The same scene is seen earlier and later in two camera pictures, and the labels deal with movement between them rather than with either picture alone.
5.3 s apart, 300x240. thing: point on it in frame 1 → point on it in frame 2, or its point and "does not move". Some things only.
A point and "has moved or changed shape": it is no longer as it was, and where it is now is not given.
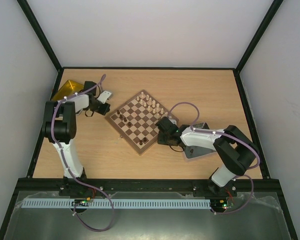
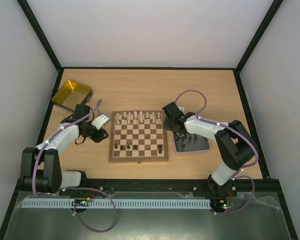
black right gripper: x=163 y=125 → x=170 y=124
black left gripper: x=106 y=110 → x=98 y=138
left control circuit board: x=83 y=202 does not move
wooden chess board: x=135 y=120 has moved or changed shape
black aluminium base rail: x=84 y=186 does not move
